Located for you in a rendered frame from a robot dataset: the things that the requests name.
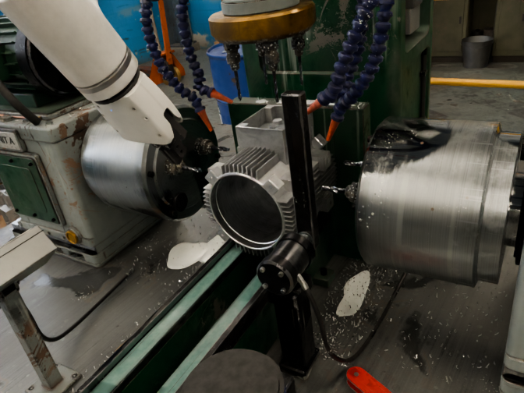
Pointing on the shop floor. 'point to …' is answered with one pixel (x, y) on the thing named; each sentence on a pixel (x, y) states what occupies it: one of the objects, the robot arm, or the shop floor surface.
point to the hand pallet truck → (164, 54)
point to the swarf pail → (476, 51)
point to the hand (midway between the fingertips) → (173, 149)
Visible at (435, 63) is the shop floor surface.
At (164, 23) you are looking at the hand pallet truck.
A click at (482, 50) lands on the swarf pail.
